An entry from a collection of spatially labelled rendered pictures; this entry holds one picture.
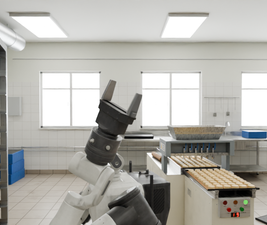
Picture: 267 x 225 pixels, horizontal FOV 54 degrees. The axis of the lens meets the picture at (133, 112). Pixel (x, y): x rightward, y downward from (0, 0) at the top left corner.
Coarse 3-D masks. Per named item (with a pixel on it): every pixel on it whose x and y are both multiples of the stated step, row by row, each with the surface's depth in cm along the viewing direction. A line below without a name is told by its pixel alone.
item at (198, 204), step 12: (192, 180) 241; (192, 192) 238; (204, 192) 209; (228, 192) 207; (240, 192) 207; (192, 204) 238; (204, 204) 208; (216, 204) 195; (252, 204) 198; (192, 216) 238; (204, 216) 208; (216, 216) 195; (252, 216) 198
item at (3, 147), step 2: (0, 146) 126; (2, 146) 126; (4, 146) 127; (6, 146) 127; (0, 148) 126; (2, 148) 126; (4, 148) 127; (6, 148) 127; (0, 150) 125; (2, 150) 125; (4, 150) 125; (6, 150) 126
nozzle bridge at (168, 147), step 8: (160, 144) 288; (168, 144) 261; (176, 144) 270; (184, 144) 271; (192, 144) 272; (200, 144) 273; (208, 144) 274; (216, 144) 275; (224, 144) 276; (232, 144) 268; (168, 152) 261; (176, 152) 271; (192, 152) 272; (216, 152) 272; (224, 152) 272; (232, 152) 268; (224, 160) 283; (224, 168) 283
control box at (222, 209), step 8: (224, 200) 192; (232, 200) 193; (240, 200) 194; (248, 200) 194; (224, 208) 192; (232, 208) 193; (248, 208) 194; (224, 216) 193; (240, 216) 194; (248, 216) 194
